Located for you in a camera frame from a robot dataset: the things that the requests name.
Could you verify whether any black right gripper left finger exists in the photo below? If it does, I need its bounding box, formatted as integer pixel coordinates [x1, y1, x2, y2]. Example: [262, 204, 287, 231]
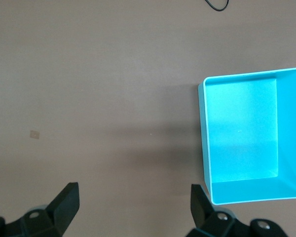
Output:
[3, 182, 79, 237]

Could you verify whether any thin black looped cable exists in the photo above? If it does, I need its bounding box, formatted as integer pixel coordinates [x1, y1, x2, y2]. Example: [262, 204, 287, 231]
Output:
[204, 0, 229, 12]

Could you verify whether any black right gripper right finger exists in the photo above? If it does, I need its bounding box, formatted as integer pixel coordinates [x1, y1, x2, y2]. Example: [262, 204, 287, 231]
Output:
[187, 184, 250, 237]

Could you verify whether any cyan plastic storage bin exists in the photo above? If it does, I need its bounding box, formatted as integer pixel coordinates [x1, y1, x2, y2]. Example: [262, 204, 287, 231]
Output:
[197, 66, 296, 205]

